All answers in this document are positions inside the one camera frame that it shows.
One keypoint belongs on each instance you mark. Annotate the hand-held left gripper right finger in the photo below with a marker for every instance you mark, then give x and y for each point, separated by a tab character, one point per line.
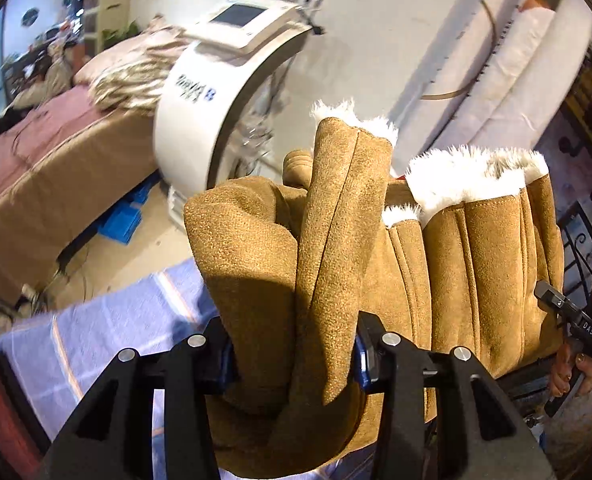
362	366

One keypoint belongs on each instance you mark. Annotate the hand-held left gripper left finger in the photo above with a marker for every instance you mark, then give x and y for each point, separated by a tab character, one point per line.
217	360

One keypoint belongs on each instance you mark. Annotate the brown suede fur-lined coat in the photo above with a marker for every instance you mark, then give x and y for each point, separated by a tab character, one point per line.
336	240

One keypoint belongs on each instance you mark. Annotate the person's right forearm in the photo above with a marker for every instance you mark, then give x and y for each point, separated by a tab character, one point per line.
591	425

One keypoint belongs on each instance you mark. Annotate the person's right hand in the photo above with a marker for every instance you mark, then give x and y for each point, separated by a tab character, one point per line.
562	367

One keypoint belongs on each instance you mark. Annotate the black metal rack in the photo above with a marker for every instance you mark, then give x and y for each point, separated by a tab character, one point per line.
583	240

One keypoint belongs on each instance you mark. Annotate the blue checked bed sheet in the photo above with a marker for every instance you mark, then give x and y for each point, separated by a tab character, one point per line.
116	320

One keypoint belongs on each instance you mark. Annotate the blue plastic crate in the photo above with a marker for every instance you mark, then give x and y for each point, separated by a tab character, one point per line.
123	215

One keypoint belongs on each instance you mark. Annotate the maroon quilted blanket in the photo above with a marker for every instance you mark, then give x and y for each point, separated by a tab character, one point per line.
1	410

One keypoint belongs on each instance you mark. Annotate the tan massage bed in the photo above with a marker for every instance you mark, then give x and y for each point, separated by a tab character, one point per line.
51	210

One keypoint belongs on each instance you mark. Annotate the white beauty machine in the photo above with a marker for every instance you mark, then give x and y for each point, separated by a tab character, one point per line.
201	110

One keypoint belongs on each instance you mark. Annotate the white folded mattress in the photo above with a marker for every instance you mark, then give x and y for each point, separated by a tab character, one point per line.
516	70

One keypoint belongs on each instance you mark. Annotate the mauve bed cover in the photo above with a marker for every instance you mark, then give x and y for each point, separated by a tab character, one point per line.
31	145

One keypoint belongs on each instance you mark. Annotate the beige crumpled blanket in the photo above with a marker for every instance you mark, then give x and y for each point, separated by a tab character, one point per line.
131	70

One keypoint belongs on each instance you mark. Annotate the beige shelf cabinet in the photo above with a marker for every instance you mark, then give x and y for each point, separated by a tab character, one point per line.
108	5

